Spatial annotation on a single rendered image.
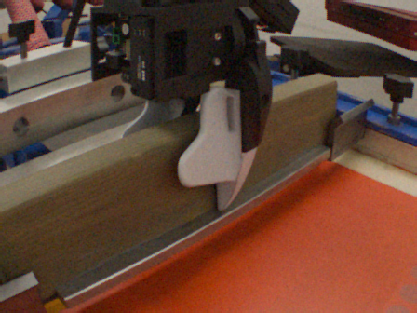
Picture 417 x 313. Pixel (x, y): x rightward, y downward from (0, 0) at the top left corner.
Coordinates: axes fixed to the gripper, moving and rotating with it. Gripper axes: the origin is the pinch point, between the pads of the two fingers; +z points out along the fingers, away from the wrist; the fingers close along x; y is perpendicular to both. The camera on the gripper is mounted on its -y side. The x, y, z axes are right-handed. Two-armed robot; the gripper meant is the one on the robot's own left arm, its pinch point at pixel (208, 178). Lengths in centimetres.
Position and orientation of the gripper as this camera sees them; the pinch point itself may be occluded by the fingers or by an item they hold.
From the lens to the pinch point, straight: 32.2
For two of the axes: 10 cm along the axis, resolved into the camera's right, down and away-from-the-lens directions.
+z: 0.0, 8.9, 4.5
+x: 7.2, 3.2, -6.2
